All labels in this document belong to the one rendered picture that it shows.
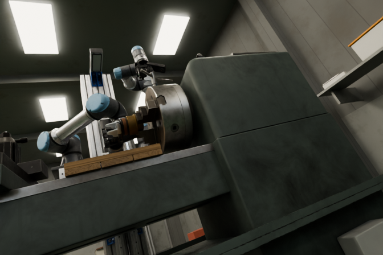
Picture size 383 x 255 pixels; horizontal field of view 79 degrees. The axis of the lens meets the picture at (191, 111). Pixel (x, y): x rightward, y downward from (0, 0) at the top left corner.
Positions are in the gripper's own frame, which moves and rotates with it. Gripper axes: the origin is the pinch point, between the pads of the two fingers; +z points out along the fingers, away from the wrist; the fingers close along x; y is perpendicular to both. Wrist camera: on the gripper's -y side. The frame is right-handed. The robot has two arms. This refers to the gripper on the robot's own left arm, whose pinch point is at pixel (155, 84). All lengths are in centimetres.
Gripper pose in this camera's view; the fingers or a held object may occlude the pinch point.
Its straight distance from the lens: 128.8
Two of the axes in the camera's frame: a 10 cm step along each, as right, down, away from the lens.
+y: -9.1, 1.5, -3.8
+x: 1.7, -6.9, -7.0
